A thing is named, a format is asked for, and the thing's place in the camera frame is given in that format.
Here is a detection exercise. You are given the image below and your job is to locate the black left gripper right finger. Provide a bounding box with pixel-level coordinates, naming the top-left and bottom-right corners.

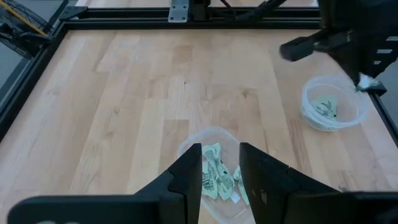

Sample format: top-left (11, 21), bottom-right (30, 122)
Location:
top-left (238, 142), bottom-right (398, 224)

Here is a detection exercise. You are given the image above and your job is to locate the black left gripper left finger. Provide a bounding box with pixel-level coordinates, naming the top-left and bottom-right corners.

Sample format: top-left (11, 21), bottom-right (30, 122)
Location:
top-left (6, 142), bottom-right (203, 224)

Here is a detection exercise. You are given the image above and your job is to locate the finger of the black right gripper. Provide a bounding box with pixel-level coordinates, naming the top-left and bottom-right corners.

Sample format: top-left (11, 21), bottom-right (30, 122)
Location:
top-left (279, 29), bottom-right (354, 62)

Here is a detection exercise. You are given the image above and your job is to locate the green white sweetener packet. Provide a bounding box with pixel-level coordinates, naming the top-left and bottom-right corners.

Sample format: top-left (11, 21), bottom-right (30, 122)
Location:
top-left (201, 161), bottom-right (219, 200)
top-left (310, 95), bottom-right (340, 121)
top-left (232, 165), bottom-right (250, 206)
top-left (203, 142), bottom-right (236, 202)
top-left (229, 191), bottom-right (242, 205)

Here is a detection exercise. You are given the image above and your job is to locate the clear rectangular plastic container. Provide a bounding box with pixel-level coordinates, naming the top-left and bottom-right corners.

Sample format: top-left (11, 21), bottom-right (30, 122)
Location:
top-left (176, 125), bottom-right (259, 224)

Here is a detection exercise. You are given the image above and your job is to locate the clear round plastic container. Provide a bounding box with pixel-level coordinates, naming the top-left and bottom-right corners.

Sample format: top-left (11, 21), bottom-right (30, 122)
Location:
top-left (300, 75), bottom-right (370, 132)

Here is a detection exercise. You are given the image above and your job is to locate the black floor stand base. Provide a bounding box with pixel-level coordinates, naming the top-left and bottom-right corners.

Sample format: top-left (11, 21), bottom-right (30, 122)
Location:
top-left (0, 0), bottom-right (54, 60)

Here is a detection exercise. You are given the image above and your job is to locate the grey metal bracket plate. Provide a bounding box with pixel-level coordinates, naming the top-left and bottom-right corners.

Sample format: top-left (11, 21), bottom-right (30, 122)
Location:
top-left (167, 0), bottom-right (190, 24)

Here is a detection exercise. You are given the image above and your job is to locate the black table edge frame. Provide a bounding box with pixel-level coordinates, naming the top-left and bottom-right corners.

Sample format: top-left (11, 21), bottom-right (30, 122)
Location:
top-left (0, 5), bottom-right (398, 144)

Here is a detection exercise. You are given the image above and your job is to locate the yellow hanging cable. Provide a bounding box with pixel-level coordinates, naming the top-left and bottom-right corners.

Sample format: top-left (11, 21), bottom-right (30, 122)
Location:
top-left (0, 0), bottom-right (48, 37)

